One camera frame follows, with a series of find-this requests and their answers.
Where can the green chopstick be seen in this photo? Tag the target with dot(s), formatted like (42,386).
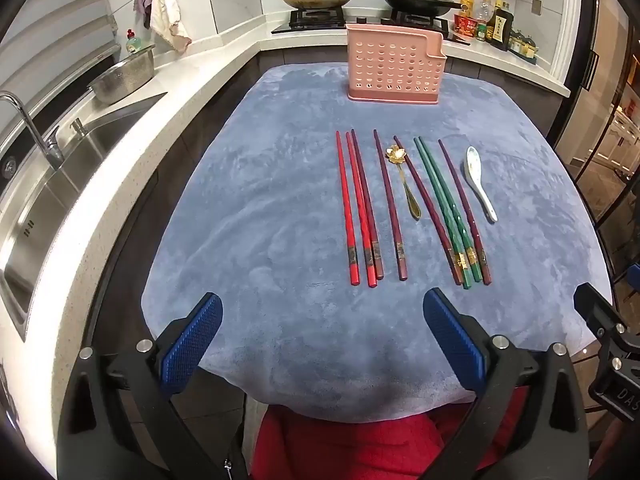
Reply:
(445,210)
(452,205)

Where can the dark soy sauce bottle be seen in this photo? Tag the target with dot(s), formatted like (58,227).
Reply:
(501,27)

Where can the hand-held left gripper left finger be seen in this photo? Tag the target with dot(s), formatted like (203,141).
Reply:
(192,340)

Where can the gold flower spoon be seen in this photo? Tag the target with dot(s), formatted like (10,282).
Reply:
(406,185)

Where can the green dish soap bottle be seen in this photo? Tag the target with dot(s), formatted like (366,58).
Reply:
(134,44)

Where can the black gas stove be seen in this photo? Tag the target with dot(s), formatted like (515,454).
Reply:
(310,22)

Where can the stainless steel sink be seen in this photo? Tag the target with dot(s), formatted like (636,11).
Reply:
(65,195)

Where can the red seasoning container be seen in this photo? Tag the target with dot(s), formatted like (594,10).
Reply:
(464,27)

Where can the yellow seasoning packet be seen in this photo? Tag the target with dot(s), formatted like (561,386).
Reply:
(466,4)

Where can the condiment jar set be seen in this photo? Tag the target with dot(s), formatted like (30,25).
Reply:
(524,47)

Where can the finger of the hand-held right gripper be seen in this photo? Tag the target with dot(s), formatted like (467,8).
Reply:
(595,310)

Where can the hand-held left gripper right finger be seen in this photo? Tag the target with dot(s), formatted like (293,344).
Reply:
(452,337)

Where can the white hanging towel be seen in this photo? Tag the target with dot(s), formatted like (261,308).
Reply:
(167,5)

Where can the wall socket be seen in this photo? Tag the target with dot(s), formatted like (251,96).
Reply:
(537,7)

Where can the small green-lid jar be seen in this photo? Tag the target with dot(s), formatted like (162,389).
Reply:
(481,32)

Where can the white ceramic spoon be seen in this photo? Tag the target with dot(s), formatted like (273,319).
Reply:
(482,190)

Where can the red clothing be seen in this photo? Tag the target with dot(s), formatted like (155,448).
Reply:
(350,445)

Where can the clear plastic bottle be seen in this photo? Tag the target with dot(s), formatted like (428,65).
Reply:
(484,9)

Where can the blue velvet table cloth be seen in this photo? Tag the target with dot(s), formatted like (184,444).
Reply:
(250,210)

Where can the steel colander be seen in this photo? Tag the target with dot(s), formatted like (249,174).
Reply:
(122,77)

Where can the pink perforated utensil holder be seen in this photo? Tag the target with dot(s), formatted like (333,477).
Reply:
(395,65)

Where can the chrome faucet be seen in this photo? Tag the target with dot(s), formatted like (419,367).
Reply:
(42,142)

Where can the dark red chopstick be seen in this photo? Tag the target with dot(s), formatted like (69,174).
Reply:
(390,210)
(367,205)
(462,200)
(425,200)

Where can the window blind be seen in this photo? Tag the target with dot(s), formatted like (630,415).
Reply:
(55,35)

